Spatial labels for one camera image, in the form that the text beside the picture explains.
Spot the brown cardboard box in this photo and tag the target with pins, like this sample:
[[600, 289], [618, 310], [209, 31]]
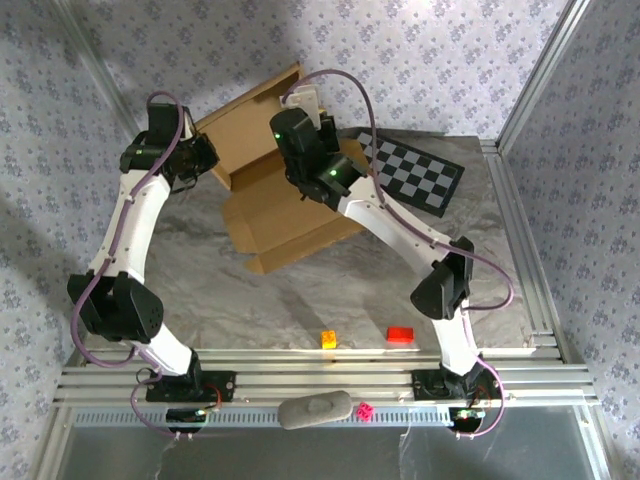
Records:
[[270, 220]]

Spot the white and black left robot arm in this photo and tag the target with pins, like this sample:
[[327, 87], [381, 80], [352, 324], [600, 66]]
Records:
[[135, 220]]

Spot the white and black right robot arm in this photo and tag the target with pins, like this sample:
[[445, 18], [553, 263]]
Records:
[[400, 220]]

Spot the black and white checkerboard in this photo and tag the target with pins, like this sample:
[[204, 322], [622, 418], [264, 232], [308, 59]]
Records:
[[425, 175]]

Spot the orange toy brick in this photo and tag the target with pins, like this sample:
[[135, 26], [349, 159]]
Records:
[[328, 340]]

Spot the red toy brick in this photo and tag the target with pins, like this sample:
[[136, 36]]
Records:
[[401, 335]]

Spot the grey oval stone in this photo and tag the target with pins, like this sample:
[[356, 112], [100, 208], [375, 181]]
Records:
[[315, 410]]

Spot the pink die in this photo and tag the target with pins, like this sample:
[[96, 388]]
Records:
[[365, 412]]

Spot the left circuit board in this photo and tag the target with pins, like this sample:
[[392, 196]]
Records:
[[185, 416]]

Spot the circuit board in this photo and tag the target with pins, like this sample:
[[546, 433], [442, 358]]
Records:
[[185, 416], [466, 415]]

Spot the right circuit board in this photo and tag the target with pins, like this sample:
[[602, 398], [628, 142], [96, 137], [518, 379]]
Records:
[[466, 415]]

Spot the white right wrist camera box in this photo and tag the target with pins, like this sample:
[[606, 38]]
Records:
[[305, 97]]

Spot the aluminium upright post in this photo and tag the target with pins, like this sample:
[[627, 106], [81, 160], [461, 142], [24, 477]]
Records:
[[106, 75], [542, 75]]

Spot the aluminium side rail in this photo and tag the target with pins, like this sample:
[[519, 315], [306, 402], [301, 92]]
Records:
[[502, 175]]

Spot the aluminium mounting rail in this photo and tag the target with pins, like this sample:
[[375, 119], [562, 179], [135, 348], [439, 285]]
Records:
[[325, 375]]

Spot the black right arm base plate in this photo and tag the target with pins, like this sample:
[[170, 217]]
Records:
[[425, 385]]

